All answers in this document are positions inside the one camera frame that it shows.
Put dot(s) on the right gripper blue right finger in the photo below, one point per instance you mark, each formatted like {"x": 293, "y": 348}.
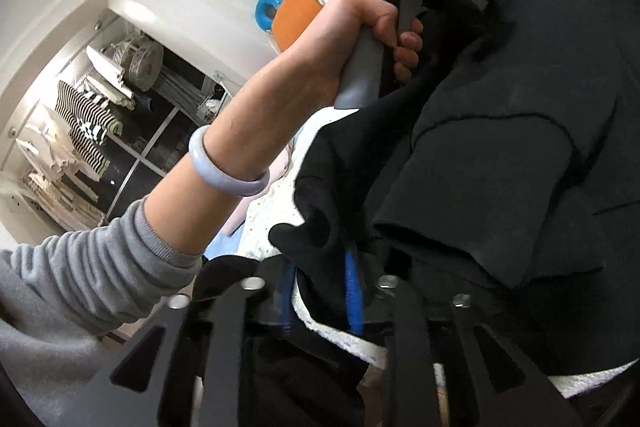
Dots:
{"x": 449, "y": 360}

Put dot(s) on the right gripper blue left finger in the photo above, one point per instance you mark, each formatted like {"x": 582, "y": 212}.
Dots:
{"x": 184, "y": 367}

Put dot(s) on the black coat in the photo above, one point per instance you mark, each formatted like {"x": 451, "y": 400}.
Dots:
{"x": 517, "y": 171}

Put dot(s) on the person left forearm grey sleeve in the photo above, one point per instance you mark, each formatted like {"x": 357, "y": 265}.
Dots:
{"x": 60, "y": 297}

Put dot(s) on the person left hand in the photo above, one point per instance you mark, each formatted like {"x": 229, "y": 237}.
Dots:
{"x": 319, "y": 56}

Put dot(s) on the cream eyelet blanket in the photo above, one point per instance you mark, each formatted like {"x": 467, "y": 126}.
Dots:
{"x": 276, "y": 207}

